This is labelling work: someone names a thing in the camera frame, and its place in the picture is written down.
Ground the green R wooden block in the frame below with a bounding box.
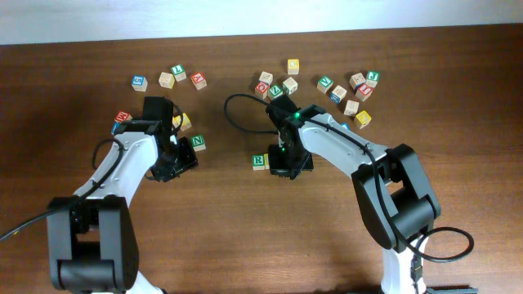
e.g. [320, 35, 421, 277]
[252, 154, 266, 171]

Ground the yellow S wooden block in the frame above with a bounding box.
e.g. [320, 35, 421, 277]
[264, 154, 270, 170]

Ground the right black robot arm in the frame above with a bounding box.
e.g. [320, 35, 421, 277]
[266, 96, 474, 293]

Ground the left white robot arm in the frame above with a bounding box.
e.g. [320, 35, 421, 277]
[47, 96, 198, 293]

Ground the green N wooden block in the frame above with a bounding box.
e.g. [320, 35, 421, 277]
[190, 135, 207, 152]

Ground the blue H block rear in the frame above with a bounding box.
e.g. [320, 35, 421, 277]
[111, 122, 121, 135]

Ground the red M wooden block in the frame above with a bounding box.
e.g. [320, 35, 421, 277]
[114, 111, 132, 123]

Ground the green Z wooden block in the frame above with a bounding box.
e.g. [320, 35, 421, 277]
[268, 85, 284, 100]

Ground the green J side block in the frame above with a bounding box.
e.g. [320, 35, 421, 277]
[282, 77, 298, 96]

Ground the red Q wooden block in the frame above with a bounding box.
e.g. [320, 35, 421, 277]
[255, 81, 270, 100]

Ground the plain wooden block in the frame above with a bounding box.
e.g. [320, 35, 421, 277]
[159, 72, 176, 89]

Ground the plain butterfly block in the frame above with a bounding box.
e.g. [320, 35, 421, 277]
[343, 100, 360, 117]

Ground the blue U side block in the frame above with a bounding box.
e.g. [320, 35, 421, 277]
[329, 85, 347, 104]

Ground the green V wooden block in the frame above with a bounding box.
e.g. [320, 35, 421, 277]
[317, 75, 333, 94]

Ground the blue 5 wooden block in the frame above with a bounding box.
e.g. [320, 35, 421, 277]
[132, 75, 148, 92]

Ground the plain block behind Q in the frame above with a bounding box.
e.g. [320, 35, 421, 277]
[258, 71, 274, 85]

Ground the red 7 wooden block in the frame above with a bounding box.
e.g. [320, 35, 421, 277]
[190, 72, 207, 90]

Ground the yellow block far right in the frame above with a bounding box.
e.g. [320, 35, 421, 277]
[354, 110, 372, 129]

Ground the green L wooden block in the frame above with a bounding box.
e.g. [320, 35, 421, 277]
[171, 64, 186, 82]

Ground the yellow far wooden block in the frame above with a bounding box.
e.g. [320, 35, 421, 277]
[287, 59, 300, 75]

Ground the red I wooden block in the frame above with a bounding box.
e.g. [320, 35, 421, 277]
[355, 83, 373, 101]

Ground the plain block blue side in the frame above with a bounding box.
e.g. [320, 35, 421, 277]
[349, 73, 366, 91]

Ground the green J top block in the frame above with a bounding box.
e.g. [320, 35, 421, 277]
[365, 70, 380, 88]

